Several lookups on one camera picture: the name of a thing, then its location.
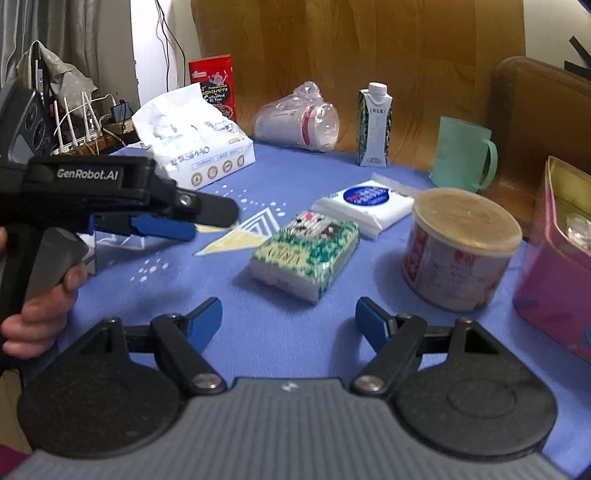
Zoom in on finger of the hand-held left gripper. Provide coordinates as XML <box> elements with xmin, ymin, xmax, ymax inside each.
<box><xmin>90</xmin><ymin>212</ymin><xmax>198</xmax><ymax>241</ymax></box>
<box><xmin>152</xmin><ymin>178</ymin><xmax>241</xmax><ymax>229</ymax></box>

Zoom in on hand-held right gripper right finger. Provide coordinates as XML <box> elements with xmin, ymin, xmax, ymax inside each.
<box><xmin>352</xmin><ymin>296</ymin><xmax>502</xmax><ymax>397</ymax></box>

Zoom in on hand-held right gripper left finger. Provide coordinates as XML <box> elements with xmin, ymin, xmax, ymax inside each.
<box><xmin>95</xmin><ymin>296</ymin><xmax>227</xmax><ymax>394</ymax></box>

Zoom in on green printed tissue pack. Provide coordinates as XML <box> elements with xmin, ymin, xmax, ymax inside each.
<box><xmin>249</xmin><ymin>210</ymin><xmax>361</xmax><ymax>303</ymax></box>

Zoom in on person's left hand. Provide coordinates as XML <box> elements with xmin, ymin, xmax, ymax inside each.
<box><xmin>0</xmin><ymin>267</ymin><xmax>89</xmax><ymax>357</ymax></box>

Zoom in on white router with antennas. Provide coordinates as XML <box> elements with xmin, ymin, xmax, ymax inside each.
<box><xmin>50</xmin><ymin>91</ymin><xmax>114</xmax><ymax>157</ymax></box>

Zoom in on large white tissue pack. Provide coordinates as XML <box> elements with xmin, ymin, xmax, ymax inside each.
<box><xmin>131</xmin><ymin>84</ymin><xmax>256</xmax><ymax>191</ymax></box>

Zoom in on printed blue tablecloth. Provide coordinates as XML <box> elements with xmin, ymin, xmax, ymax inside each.
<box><xmin>55</xmin><ymin>140</ymin><xmax>583</xmax><ymax>480</ymax></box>

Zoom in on black power adapter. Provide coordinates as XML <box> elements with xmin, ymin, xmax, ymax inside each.
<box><xmin>110</xmin><ymin>99</ymin><xmax>134</xmax><ymax>125</ymax></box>

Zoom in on round can beige lid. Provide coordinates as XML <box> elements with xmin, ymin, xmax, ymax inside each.
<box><xmin>402</xmin><ymin>187</ymin><xmax>523</xmax><ymax>313</ymax></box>

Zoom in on white tissue pack blue label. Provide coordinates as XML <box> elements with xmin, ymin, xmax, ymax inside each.
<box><xmin>311</xmin><ymin>173</ymin><xmax>416</xmax><ymax>241</ymax></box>

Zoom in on grey patterned cloth bag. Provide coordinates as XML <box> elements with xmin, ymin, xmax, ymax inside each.
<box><xmin>16</xmin><ymin>41</ymin><xmax>100</xmax><ymax>116</ymax></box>

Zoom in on plastic-wrapped disposable cups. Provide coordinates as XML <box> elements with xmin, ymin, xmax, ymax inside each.
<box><xmin>253</xmin><ymin>82</ymin><xmax>340</xmax><ymax>153</ymax></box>

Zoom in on red snack box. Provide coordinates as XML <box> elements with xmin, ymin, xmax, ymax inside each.
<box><xmin>188</xmin><ymin>54</ymin><xmax>237</xmax><ymax>123</ymax></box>

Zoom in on grey curtain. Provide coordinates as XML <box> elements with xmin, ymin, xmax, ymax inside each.
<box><xmin>0</xmin><ymin>0</ymin><xmax>134</xmax><ymax>107</ymax></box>

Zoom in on green and white drink carton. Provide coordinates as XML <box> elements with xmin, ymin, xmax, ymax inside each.
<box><xmin>357</xmin><ymin>82</ymin><xmax>394</xmax><ymax>167</ymax></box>

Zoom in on pink tin box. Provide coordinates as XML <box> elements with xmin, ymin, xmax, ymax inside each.
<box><xmin>512</xmin><ymin>155</ymin><xmax>591</xmax><ymax>361</ymax></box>

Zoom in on mint green cup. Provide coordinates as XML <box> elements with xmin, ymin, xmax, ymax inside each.
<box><xmin>428</xmin><ymin>116</ymin><xmax>498</xmax><ymax>192</ymax></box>

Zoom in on brown chair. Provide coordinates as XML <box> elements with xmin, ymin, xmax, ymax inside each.
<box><xmin>482</xmin><ymin>56</ymin><xmax>591</xmax><ymax>232</ymax></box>

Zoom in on black cable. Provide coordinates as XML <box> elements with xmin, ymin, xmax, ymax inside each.
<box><xmin>154</xmin><ymin>0</ymin><xmax>168</xmax><ymax>90</ymax></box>
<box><xmin>159</xmin><ymin>0</ymin><xmax>180</xmax><ymax>90</ymax></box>

